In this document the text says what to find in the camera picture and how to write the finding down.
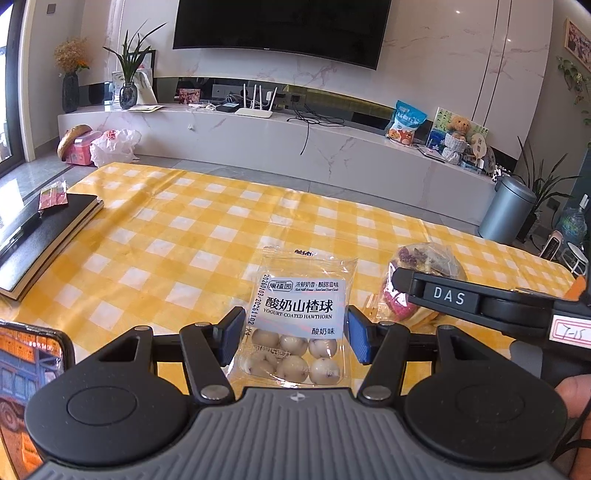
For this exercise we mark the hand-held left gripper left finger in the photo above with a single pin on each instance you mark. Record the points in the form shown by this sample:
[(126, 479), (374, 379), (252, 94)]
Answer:
[(233, 330)]

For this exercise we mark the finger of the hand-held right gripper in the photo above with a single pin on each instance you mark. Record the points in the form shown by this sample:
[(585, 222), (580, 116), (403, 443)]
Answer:
[(415, 288)]

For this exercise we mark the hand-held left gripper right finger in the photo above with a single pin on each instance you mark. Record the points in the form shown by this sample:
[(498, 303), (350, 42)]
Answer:
[(360, 337)]

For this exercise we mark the clear bag of colourful chips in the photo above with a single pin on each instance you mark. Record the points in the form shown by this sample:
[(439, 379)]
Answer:
[(429, 261)]

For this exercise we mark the orange cardboard box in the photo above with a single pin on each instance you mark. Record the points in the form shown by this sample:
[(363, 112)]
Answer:
[(579, 288)]

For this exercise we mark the clear yogurt hawthorn ball packet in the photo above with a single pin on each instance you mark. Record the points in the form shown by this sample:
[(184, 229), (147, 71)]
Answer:
[(295, 295)]

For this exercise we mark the person's right hand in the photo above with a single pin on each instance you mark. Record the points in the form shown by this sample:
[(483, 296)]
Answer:
[(575, 394)]

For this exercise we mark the small white heater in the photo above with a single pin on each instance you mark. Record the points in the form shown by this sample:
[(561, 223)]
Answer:
[(556, 247)]

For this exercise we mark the blue water jug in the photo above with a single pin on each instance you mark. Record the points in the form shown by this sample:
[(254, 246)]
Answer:
[(570, 226)]

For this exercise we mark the grey trash can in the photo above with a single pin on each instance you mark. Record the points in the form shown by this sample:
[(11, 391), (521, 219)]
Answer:
[(505, 212)]

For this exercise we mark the yellow checked tablecloth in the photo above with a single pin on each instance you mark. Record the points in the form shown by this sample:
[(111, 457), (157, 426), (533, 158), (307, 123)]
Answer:
[(184, 230)]

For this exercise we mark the long-leaved potted plant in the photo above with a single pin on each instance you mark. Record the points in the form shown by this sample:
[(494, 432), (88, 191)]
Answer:
[(547, 184)]

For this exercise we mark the round hand fan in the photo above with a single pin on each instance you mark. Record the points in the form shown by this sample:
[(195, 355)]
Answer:
[(479, 151)]

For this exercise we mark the brown teddy bear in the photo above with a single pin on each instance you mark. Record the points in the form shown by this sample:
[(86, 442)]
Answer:
[(458, 128)]

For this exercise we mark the blue snack bag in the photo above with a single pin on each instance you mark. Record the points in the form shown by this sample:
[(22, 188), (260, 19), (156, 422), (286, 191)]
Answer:
[(406, 122)]

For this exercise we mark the green picture box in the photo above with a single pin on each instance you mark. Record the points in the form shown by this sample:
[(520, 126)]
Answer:
[(438, 122)]

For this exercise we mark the white marble television cabinet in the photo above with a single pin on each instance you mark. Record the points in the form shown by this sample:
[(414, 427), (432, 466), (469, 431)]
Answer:
[(277, 138)]

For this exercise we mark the black notebook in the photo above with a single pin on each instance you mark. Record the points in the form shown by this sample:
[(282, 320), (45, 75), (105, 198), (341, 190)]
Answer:
[(41, 244)]

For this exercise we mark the white plastic bag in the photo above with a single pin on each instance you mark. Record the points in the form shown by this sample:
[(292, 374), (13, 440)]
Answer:
[(115, 147)]

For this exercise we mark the black smartphone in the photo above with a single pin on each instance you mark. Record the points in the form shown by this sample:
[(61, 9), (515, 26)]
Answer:
[(23, 392)]

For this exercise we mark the white router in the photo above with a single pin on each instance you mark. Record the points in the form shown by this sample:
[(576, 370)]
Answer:
[(254, 110)]

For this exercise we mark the black set-top box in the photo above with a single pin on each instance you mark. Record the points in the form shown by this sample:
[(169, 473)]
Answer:
[(226, 108)]

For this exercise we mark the red flat packet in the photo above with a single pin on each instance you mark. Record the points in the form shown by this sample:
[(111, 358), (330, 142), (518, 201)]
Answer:
[(53, 196)]

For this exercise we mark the pink storage box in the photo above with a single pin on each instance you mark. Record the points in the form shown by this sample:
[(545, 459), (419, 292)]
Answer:
[(83, 150)]

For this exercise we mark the pink photo card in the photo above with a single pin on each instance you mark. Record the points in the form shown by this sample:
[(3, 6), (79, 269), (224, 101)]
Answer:
[(189, 96)]

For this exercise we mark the flat paper envelope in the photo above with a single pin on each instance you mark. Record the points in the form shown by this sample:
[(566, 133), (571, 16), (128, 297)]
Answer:
[(145, 108)]

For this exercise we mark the hanging ivy plant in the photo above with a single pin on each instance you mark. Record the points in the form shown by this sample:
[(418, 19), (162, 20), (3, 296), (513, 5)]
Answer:
[(572, 78)]

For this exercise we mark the brown straw hat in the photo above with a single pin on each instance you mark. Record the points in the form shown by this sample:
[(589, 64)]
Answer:
[(67, 138)]

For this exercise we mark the dark glass vase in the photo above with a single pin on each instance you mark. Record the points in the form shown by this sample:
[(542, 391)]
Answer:
[(128, 94)]

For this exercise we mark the tall black vase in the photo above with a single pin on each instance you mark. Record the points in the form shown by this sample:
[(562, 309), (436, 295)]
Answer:
[(70, 94)]

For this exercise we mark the green leafy plant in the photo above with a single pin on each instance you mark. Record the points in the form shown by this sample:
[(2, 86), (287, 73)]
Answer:
[(131, 55)]

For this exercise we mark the black television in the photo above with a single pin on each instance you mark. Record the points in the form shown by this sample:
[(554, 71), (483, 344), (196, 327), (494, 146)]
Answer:
[(277, 27)]

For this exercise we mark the yellow dried flowers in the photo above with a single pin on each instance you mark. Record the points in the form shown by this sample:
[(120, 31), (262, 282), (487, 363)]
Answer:
[(71, 53)]

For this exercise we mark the framed wall picture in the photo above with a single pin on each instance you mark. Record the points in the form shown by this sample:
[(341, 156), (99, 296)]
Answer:
[(579, 39)]

